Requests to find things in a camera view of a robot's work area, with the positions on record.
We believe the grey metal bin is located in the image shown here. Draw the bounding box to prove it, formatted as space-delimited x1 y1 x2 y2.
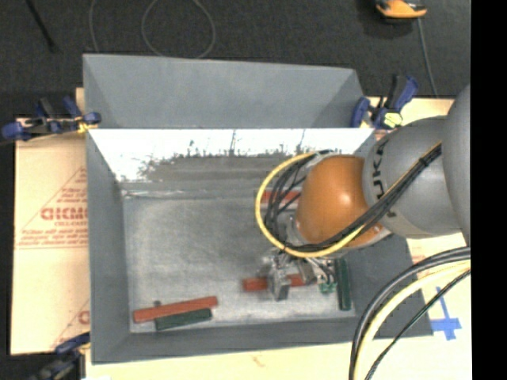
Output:
82 52 433 363

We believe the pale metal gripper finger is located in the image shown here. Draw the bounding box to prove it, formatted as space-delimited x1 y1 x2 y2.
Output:
256 256 278 279
270 270 293 302

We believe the red-brown flat block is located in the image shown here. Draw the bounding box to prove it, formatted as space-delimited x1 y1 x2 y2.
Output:
132 295 219 325
242 274 307 293

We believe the dark green flat block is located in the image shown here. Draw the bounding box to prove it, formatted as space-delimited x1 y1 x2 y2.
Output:
154 307 214 332
334 256 353 313

